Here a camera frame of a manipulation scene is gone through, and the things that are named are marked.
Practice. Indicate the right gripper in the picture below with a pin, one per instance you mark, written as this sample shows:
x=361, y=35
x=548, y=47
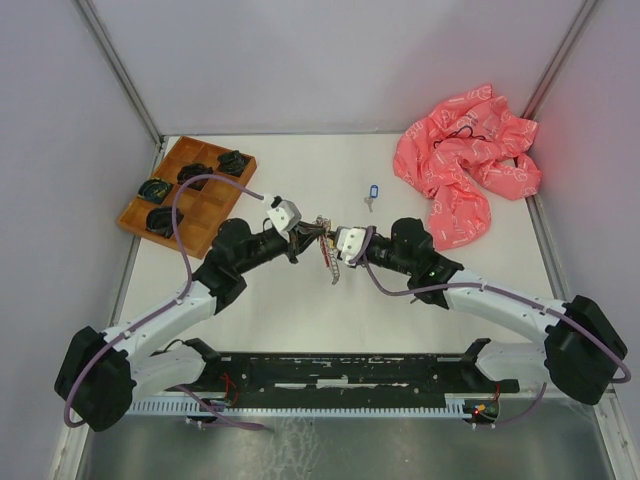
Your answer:
x=334, y=236

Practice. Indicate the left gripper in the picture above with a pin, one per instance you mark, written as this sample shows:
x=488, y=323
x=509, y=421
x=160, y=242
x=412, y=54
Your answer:
x=299, y=241

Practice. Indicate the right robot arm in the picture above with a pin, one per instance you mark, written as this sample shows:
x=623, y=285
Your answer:
x=569, y=344

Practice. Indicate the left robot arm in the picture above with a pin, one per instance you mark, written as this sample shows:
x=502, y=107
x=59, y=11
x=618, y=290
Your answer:
x=104, y=373

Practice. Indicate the key with light blue tag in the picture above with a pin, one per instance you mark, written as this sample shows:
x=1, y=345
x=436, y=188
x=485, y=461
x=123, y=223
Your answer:
x=373, y=194

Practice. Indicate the black coiled item in tray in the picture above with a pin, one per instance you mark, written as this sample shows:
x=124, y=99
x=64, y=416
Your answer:
x=192, y=170
x=159, y=222
x=232, y=163

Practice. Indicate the wooden compartment tray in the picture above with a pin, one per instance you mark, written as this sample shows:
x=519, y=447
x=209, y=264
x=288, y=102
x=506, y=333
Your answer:
x=199, y=213

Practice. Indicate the pink patterned cloth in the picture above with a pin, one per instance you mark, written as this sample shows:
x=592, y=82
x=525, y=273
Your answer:
x=469, y=143

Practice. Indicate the black green coiled item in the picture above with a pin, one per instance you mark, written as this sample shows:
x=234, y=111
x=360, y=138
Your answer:
x=154, y=190

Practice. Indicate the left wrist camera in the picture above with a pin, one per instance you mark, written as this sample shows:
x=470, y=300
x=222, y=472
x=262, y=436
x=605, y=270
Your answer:
x=283, y=214

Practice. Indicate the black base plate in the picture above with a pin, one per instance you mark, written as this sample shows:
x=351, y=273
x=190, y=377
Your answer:
x=418, y=373

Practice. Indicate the white cable duct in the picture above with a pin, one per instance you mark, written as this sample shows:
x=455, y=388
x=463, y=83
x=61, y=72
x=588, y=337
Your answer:
x=175, y=405

